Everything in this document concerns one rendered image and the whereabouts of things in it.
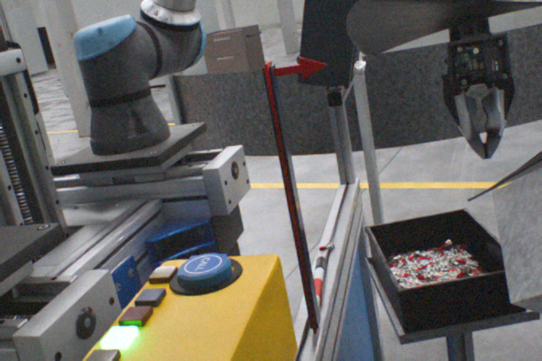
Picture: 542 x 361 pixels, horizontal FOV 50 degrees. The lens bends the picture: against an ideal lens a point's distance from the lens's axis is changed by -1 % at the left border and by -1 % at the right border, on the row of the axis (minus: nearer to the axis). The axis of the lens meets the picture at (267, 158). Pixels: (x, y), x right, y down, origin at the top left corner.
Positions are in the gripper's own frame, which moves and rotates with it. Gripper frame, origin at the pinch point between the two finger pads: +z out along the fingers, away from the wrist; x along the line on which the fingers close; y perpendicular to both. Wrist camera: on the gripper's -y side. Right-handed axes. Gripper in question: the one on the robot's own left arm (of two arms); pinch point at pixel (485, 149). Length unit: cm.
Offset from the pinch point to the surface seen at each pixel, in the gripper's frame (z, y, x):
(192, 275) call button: 6, 44, -24
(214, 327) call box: 9, 49, -21
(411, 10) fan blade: -12.9, 30.8, -7.2
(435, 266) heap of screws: 16.6, -7.3, -8.1
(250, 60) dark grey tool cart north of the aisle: -138, -615, -208
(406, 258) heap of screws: 15.6, -10.4, -12.5
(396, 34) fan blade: -13.2, 20.2, -9.1
